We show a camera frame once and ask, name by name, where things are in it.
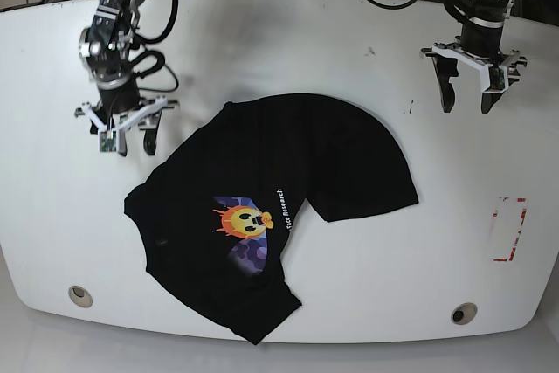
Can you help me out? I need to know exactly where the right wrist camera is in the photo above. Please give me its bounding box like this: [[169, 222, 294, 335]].
[[97, 130, 119, 153]]

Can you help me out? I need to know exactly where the left table cable grommet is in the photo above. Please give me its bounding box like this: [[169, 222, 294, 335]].
[[68, 286, 93, 308]]

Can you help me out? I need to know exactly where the red tape corner marking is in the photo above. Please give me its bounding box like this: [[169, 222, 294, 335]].
[[489, 197, 528, 262]]

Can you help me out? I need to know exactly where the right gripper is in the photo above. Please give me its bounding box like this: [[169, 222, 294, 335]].
[[73, 95, 179, 156]]

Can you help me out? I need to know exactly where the right table cable grommet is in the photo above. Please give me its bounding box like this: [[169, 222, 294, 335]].
[[451, 302, 478, 326]]

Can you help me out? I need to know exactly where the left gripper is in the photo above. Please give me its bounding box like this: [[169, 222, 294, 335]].
[[421, 42, 528, 114]]

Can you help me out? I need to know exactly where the black graphic t-shirt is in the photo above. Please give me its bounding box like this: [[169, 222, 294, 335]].
[[124, 93, 418, 344]]

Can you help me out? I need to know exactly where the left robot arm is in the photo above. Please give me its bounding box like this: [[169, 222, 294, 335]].
[[422, 0, 528, 114]]

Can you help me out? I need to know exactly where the table cable grommet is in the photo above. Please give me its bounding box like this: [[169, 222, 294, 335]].
[[68, 286, 93, 308], [451, 302, 478, 326]]

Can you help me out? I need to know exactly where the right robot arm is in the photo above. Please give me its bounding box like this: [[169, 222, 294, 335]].
[[74, 0, 179, 156]]

